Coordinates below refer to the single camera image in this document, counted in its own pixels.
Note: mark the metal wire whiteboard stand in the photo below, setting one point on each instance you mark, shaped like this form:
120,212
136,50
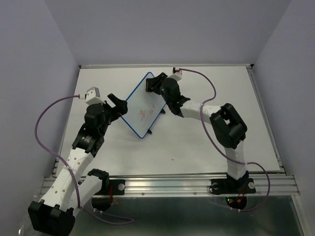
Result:
163,111

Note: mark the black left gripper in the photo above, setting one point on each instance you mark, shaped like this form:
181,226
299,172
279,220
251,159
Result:
119,110

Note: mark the white table edge rail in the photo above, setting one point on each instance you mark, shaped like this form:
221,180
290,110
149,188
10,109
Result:
104,66

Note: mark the blue-edged small whiteboard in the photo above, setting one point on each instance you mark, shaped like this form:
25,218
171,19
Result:
143,108

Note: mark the aluminium front mounting rail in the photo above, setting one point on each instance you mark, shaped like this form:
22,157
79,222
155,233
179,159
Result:
194,186

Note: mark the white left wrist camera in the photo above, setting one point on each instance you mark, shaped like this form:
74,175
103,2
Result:
92,96

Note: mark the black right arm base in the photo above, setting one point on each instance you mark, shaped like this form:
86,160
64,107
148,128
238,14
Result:
236,190

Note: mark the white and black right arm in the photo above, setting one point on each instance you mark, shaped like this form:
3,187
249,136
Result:
229,128

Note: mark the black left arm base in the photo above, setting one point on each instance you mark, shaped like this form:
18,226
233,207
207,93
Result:
104,197

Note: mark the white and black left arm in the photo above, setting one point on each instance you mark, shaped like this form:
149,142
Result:
54,214

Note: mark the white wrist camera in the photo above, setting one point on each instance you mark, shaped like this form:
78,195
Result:
176,74
92,96

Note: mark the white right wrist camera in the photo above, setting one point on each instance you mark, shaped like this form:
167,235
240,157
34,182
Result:
176,74

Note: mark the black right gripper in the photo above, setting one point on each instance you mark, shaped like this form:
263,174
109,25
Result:
153,83

